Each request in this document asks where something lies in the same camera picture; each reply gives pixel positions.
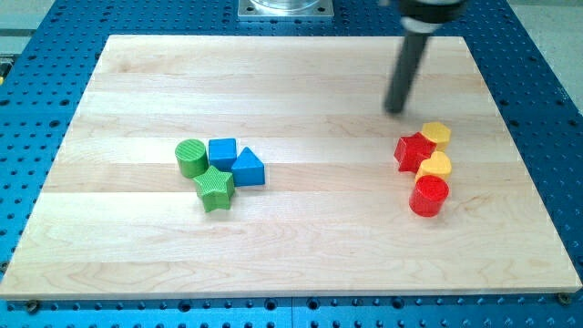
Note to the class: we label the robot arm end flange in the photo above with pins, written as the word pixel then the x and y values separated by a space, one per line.
pixel 426 16

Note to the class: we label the yellow heart block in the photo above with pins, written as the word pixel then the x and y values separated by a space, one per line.
pixel 438 164

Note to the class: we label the blue triangle block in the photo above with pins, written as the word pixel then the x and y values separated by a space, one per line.
pixel 248 169

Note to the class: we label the blue cube block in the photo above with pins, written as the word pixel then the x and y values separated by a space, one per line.
pixel 222 153

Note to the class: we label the green star block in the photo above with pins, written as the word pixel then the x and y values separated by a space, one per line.
pixel 215 188

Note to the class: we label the green cylinder block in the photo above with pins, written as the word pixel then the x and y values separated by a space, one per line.
pixel 192 158

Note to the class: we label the red star block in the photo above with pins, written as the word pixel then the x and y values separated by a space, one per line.
pixel 411 150

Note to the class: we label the red cylinder block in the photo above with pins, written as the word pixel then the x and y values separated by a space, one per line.
pixel 428 196

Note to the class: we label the yellow hexagon block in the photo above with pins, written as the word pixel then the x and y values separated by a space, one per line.
pixel 438 133

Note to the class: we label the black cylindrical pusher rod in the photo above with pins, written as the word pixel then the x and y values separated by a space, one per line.
pixel 408 61

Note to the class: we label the light wooden board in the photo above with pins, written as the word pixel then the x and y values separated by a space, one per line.
pixel 116 219

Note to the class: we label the blue perforated metal table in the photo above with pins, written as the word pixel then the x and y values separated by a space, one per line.
pixel 528 52

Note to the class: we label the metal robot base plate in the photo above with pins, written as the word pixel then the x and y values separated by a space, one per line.
pixel 259 9

